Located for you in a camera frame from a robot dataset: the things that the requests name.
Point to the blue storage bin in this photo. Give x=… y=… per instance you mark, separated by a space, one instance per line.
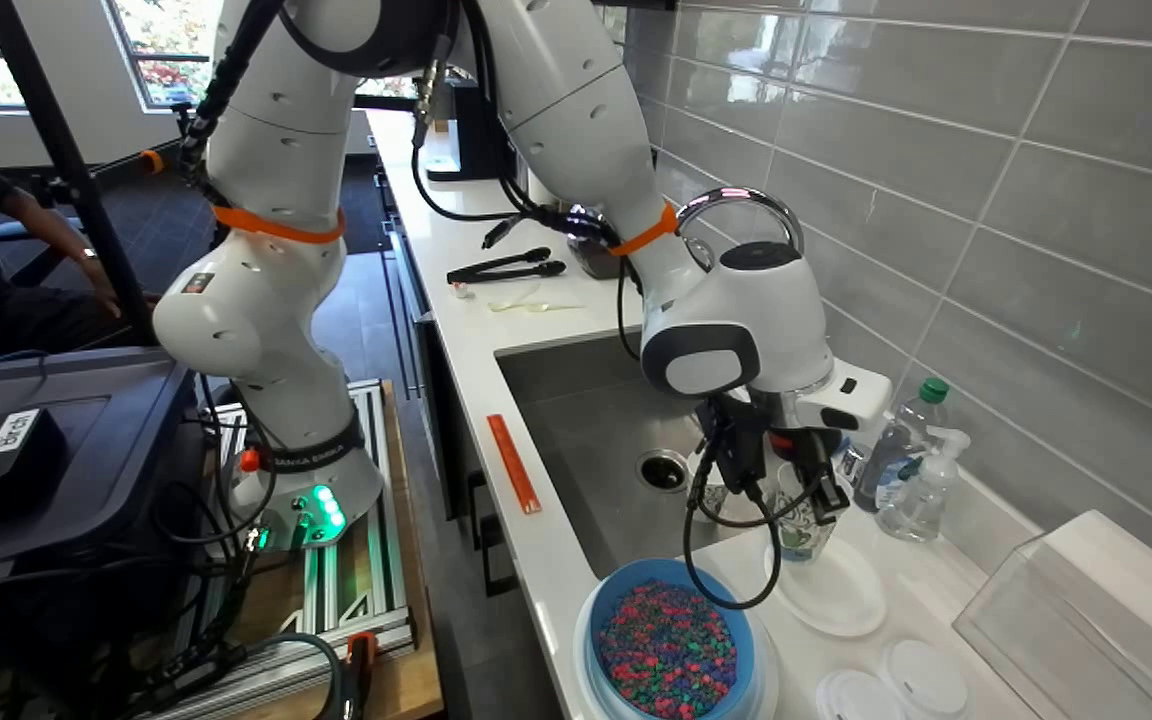
x=84 y=437

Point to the blue bowl of beads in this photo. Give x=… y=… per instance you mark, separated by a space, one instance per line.
x=670 y=644

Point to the black tongs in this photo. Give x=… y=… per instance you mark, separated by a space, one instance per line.
x=533 y=260

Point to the white paper plate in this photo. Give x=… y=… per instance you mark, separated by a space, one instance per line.
x=839 y=595

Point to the clear plastic bottle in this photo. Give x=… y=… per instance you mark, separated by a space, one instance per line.
x=914 y=510

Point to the black coffee machine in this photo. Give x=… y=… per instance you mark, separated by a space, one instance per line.
x=466 y=147

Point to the tall chrome faucet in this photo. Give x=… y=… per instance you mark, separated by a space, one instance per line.
x=737 y=195

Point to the stainless steel sink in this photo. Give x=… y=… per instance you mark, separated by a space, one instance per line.
x=619 y=450

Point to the white plastic utensil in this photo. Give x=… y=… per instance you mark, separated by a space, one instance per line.
x=524 y=303

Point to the black tripod stand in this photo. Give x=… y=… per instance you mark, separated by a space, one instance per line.
x=69 y=160

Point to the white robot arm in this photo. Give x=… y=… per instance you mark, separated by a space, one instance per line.
x=268 y=149

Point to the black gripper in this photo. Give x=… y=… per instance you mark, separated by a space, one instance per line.
x=750 y=430

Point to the orange tape strip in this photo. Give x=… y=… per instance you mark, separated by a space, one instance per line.
x=515 y=466

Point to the white plastic lid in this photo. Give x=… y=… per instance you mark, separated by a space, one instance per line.
x=855 y=695
x=925 y=682

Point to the green cap soap bottle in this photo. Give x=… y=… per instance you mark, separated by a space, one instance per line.
x=902 y=440

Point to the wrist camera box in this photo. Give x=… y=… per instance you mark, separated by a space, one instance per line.
x=850 y=399

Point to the dark brown bag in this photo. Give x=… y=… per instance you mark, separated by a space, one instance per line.
x=594 y=258

